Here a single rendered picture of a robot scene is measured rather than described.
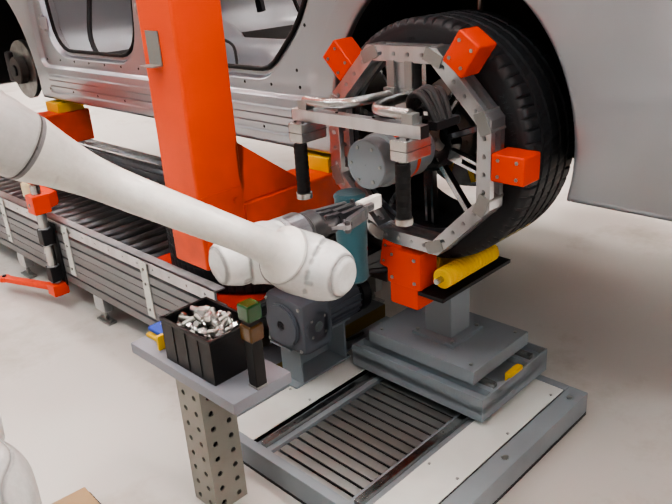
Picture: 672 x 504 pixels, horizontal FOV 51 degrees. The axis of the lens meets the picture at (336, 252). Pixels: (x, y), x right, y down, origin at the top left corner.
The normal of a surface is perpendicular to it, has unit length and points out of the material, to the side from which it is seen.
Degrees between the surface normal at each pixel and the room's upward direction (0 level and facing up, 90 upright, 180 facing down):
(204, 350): 90
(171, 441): 0
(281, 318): 90
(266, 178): 90
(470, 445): 0
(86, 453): 0
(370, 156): 90
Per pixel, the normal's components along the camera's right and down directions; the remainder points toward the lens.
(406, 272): -0.69, 0.32
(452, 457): -0.06, -0.92
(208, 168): 0.71, 0.23
